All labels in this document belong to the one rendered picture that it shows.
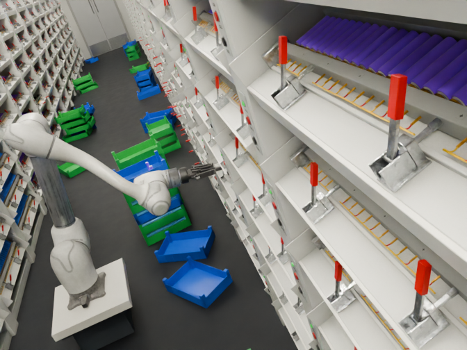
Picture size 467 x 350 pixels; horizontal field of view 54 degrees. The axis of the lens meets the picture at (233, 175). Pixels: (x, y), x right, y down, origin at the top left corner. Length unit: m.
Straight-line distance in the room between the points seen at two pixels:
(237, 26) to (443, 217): 0.50
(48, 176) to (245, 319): 1.10
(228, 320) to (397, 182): 1.83
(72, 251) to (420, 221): 1.92
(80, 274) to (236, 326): 0.73
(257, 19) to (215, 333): 1.62
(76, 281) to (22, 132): 0.70
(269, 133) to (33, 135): 1.34
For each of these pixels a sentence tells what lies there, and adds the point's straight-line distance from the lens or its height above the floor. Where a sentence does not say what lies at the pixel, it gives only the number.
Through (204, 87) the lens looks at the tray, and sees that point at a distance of 1.50.
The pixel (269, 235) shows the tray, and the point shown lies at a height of 0.68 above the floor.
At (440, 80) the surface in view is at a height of 1.31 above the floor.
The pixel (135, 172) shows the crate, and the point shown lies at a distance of 2.91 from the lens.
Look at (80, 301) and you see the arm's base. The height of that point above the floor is 0.28.
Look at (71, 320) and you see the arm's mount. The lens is 2.25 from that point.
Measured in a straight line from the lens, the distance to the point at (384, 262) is 0.62.
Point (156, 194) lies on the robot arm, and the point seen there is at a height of 0.65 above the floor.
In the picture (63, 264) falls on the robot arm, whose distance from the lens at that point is 2.19.
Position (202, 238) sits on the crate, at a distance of 2.75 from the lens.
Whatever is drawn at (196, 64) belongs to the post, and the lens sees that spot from 1.49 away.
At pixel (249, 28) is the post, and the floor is 1.34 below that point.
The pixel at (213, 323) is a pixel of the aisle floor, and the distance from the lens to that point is 2.21.
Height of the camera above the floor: 1.48
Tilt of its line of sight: 26 degrees down
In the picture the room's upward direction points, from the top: 19 degrees counter-clockwise
